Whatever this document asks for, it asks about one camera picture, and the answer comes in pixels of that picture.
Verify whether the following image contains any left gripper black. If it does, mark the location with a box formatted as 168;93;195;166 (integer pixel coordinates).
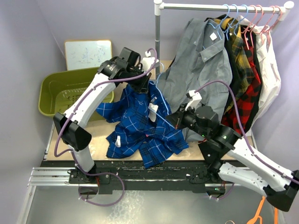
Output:
126;66;151;94

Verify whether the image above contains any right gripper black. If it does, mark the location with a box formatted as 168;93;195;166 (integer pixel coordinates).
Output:
166;103;209;138

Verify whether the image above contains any light blue hanger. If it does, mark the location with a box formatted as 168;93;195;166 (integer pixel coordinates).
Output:
154;62;171;115

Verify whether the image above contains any blue plaid shirt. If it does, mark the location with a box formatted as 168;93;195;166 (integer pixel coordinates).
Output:
98;82;189;168

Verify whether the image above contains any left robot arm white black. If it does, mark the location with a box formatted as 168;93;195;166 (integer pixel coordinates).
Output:
53;47;159;183

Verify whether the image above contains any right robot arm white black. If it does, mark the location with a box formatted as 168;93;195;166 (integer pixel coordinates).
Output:
166;105;299;212

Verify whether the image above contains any grey shirt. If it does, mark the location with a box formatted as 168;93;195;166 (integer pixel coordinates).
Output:
156;18;233;143

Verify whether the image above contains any red black plaid shirt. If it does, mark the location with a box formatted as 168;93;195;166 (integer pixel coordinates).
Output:
221;35;262;137

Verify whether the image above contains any yellow black plaid shirt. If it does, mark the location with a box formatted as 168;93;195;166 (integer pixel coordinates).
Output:
213;16;255;115

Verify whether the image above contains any white shirt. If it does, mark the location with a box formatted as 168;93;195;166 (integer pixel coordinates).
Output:
253;26;281;122

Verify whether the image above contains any blue hanger in grey shirt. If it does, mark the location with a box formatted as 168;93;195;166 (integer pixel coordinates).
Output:
207;4;230;39

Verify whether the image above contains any pink hanger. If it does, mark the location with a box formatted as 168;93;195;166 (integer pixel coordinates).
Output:
240;5;257;50
249;5;264;47
259;6;276;43
266;5;283;44

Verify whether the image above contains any orange hanger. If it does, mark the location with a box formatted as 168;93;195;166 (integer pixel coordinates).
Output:
247;196;278;224

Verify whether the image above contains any metal clothes rack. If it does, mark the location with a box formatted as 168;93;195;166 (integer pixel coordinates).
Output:
153;0;295;75

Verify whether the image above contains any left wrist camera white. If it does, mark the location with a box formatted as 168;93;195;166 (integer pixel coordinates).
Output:
141;51;160;72

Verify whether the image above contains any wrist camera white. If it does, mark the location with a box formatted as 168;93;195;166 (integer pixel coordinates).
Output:
141;51;160;72
185;90;202;111

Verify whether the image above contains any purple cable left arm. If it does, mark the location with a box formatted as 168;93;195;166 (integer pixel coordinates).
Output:
53;48;157;207

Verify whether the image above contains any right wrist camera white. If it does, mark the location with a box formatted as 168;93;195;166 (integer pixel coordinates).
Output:
185;90;202;111

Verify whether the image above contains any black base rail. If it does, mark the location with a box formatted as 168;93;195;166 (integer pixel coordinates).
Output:
67;161;230;197

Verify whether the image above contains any small whiteboard yellow frame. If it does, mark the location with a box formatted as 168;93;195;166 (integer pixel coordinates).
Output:
64;40;112;70

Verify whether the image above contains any aluminium frame rail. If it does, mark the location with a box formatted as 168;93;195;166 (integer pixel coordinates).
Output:
15;121;99;224

